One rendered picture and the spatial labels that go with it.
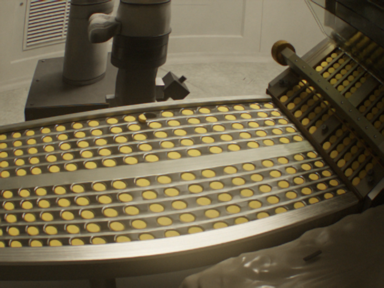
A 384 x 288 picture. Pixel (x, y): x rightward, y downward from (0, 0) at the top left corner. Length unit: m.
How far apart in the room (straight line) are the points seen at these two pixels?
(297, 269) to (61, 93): 0.67
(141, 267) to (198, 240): 0.05
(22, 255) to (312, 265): 0.21
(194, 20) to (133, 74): 2.44
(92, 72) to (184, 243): 0.60
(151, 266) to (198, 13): 2.77
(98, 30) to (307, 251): 0.40
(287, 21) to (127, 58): 2.74
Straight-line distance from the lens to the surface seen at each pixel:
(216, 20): 3.16
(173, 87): 0.72
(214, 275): 0.34
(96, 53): 0.93
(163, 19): 0.66
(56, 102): 0.90
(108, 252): 0.36
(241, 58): 3.28
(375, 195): 0.46
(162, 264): 0.38
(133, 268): 0.37
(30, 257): 0.36
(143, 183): 0.44
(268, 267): 0.34
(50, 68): 1.04
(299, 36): 3.47
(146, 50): 0.66
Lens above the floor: 1.21
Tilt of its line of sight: 31 degrees down
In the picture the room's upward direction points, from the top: 6 degrees clockwise
